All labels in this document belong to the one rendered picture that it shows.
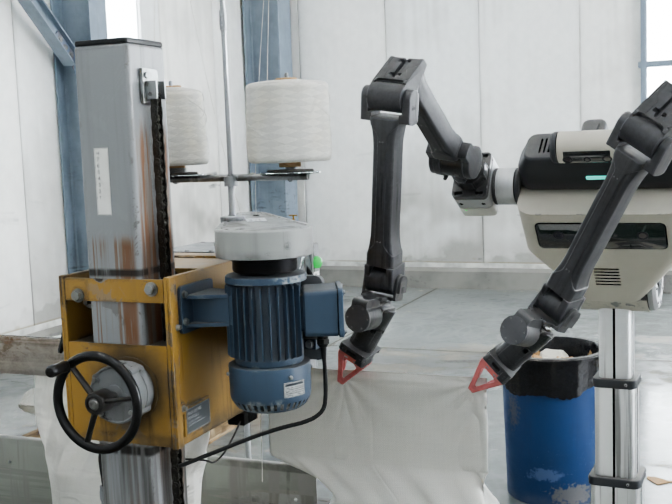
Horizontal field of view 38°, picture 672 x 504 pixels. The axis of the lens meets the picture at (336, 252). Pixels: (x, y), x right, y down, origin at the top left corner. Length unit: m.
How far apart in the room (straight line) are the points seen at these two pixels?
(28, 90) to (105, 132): 6.03
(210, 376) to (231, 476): 0.83
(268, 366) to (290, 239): 0.23
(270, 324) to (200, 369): 0.20
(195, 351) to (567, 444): 2.65
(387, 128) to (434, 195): 8.44
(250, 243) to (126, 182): 0.25
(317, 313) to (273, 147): 0.32
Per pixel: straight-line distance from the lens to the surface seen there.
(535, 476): 4.34
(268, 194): 10.80
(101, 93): 1.81
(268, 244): 1.70
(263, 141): 1.86
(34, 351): 2.54
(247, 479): 2.68
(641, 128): 1.80
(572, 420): 4.25
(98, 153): 1.81
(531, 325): 1.90
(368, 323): 1.97
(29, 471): 3.08
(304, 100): 1.85
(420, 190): 10.41
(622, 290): 2.48
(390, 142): 1.94
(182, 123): 1.98
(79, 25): 8.07
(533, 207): 2.35
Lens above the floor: 1.56
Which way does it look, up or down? 6 degrees down
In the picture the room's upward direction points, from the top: 2 degrees counter-clockwise
